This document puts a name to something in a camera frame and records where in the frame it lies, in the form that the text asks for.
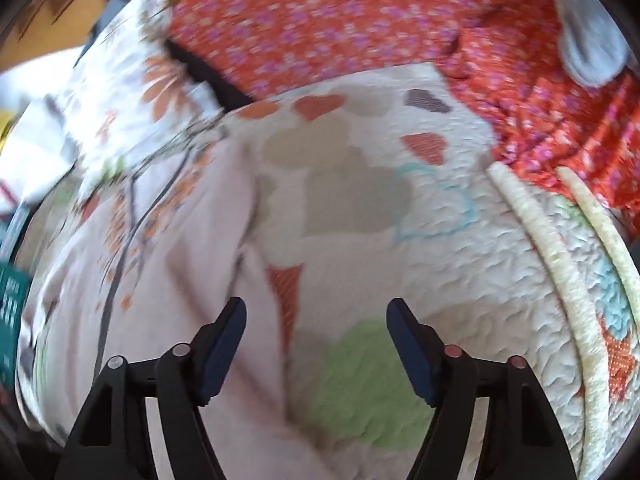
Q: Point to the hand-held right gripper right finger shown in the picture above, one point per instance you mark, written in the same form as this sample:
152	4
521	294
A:
407	350

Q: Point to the orange floral bedsheet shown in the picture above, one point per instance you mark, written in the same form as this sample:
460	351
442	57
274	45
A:
325	25

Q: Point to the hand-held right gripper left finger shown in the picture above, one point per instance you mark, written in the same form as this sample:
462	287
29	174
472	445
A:
227	345

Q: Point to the white floral pillow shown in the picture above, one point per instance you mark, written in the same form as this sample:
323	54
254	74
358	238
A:
115	60

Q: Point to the white pink printed garment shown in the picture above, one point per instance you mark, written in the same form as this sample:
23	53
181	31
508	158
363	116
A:
200	240

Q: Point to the heart print quilted blanket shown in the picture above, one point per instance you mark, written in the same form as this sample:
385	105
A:
350	195

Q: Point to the wooden furniture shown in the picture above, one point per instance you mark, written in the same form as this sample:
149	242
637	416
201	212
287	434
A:
65	10

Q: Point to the grey white soft cloth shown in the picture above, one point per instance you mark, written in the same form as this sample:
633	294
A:
587	45

